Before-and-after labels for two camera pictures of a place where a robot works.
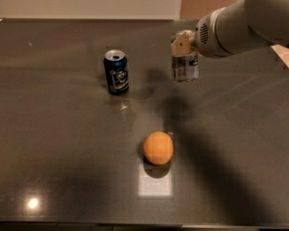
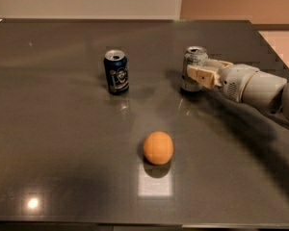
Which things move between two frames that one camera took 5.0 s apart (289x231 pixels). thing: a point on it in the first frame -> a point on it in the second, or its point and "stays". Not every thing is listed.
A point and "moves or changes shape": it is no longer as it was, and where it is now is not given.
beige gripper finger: (183, 46) -> (205, 76)
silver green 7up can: (185, 67) moves or changes shape
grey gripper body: (206, 38) -> (235, 80)
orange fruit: (158, 147) stays
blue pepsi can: (117, 72) stays
